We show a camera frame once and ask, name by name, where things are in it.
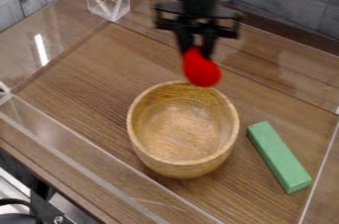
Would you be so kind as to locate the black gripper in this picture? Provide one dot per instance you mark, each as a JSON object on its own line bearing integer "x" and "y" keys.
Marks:
{"x": 197, "y": 15}

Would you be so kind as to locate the red felt strawberry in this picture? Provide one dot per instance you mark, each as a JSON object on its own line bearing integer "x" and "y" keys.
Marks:
{"x": 200, "y": 70}

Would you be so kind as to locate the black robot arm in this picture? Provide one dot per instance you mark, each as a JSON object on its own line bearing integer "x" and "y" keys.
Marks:
{"x": 197, "y": 17}

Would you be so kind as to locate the wooden bowl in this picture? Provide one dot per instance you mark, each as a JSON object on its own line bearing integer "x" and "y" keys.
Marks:
{"x": 183, "y": 128}

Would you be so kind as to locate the green rectangular block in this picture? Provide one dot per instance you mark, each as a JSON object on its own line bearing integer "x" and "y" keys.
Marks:
{"x": 279, "y": 158}

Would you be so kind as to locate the clear acrylic enclosure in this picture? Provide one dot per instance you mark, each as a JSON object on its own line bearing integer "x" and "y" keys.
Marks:
{"x": 75, "y": 69}

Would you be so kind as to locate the black metal table bracket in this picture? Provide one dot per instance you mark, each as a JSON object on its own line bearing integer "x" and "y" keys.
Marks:
{"x": 47, "y": 212}

